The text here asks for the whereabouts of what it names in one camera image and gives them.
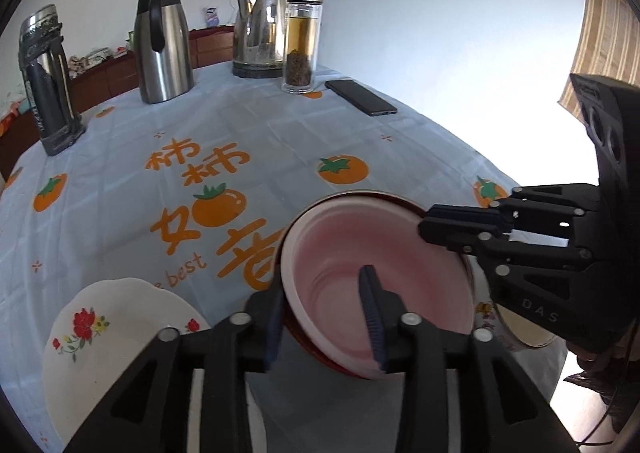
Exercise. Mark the dark wood sideboard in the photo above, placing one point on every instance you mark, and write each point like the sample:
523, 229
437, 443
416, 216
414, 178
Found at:
105, 81

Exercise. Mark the pink plastic bowl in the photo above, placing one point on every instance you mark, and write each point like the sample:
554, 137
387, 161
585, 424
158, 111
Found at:
318, 261

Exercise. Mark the black smartphone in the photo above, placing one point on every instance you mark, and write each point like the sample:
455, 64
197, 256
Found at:
360, 97

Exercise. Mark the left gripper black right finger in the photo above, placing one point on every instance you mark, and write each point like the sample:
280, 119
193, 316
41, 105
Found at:
458, 388

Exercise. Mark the red flower white plate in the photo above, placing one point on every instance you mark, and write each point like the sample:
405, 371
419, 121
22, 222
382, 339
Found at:
95, 338

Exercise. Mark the glass tea bottle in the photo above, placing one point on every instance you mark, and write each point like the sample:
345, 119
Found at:
303, 22

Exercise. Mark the steel carafe black handle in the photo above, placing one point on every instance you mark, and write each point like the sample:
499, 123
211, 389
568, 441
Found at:
162, 50

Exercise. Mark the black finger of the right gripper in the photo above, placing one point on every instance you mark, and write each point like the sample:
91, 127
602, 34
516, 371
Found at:
486, 241
551, 210

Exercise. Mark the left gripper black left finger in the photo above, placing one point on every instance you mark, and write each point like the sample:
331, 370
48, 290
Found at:
188, 392

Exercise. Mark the dark grey large thermos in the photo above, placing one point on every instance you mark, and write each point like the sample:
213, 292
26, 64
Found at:
46, 79

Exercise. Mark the cream enamel bowl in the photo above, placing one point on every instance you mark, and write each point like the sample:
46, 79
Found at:
523, 333

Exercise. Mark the stainless electric kettle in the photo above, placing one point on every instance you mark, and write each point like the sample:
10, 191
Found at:
258, 39

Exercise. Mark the persimmon print tablecloth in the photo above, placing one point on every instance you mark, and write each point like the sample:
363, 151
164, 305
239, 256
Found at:
189, 194

